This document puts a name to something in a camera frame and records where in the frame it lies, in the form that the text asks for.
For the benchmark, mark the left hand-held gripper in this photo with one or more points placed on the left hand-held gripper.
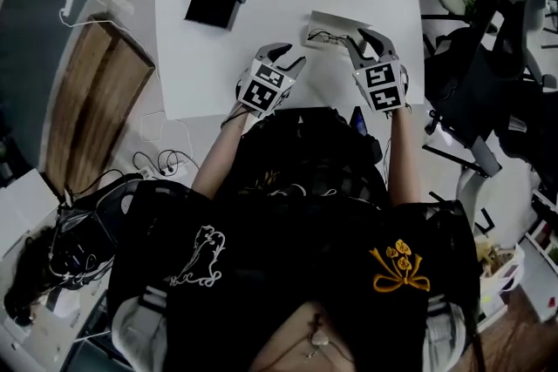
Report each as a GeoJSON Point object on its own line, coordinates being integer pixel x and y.
{"type": "Point", "coordinates": [261, 89]}

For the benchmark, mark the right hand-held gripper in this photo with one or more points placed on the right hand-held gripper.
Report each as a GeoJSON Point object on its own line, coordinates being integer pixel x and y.
{"type": "Point", "coordinates": [383, 87]}

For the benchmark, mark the white glasses case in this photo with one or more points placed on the white glasses case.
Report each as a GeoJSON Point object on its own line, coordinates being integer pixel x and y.
{"type": "Point", "coordinates": [335, 22]}

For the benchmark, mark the person's left forearm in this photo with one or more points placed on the person's left forearm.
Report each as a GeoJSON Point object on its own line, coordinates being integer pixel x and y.
{"type": "Point", "coordinates": [218, 157]}

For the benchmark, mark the person's right forearm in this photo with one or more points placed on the person's right forearm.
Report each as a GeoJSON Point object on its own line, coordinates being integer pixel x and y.
{"type": "Point", "coordinates": [403, 161]}

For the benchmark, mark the small dark screen device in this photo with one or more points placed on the small dark screen device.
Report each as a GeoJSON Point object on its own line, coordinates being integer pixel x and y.
{"type": "Point", "coordinates": [359, 123]}

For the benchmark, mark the black inner box tray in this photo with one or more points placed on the black inner box tray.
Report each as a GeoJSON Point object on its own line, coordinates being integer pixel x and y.
{"type": "Point", "coordinates": [209, 11]}

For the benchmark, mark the black office chair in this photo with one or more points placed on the black office chair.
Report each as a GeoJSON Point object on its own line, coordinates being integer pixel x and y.
{"type": "Point", "coordinates": [475, 74]}

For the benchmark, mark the white floor plate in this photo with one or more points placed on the white floor plate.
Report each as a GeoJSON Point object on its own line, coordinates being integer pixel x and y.
{"type": "Point", "coordinates": [153, 127]}

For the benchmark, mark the grey-backed office chair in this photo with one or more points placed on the grey-backed office chair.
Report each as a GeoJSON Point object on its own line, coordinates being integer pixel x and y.
{"type": "Point", "coordinates": [534, 8]}

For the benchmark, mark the wooden floor panel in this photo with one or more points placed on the wooden floor panel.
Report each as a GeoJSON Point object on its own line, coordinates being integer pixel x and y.
{"type": "Point", "coordinates": [100, 100]}

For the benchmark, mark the person's black embroidered shirt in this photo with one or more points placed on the person's black embroidered shirt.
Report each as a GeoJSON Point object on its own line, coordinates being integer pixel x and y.
{"type": "Point", "coordinates": [283, 265]}

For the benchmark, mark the white power strip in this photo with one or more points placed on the white power strip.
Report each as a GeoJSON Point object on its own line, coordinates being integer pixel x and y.
{"type": "Point", "coordinates": [70, 1]}

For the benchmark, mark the white storage basket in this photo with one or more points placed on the white storage basket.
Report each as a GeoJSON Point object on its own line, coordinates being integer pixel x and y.
{"type": "Point", "coordinates": [501, 279]}

